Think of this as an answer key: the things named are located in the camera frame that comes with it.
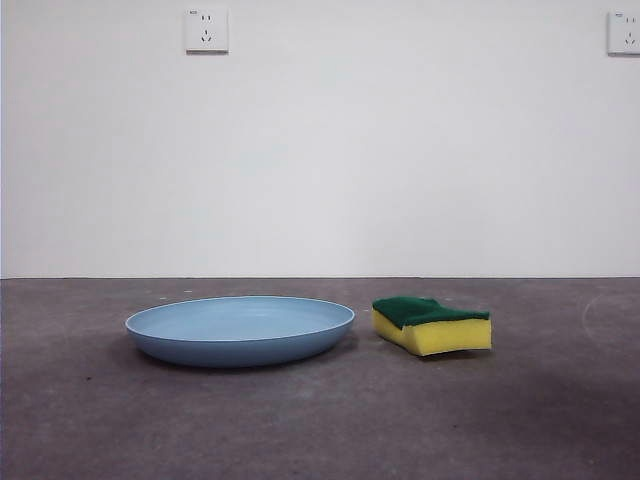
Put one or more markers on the light blue round plate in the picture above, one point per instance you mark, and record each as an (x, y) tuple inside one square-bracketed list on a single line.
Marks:
[(235, 330)]

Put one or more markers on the white wall socket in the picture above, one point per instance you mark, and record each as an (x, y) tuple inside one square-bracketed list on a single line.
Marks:
[(625, 34), (208, 30)]

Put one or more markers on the yellow sponge with green scourer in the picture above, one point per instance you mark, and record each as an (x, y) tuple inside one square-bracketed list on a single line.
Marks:
[(450, 337)]

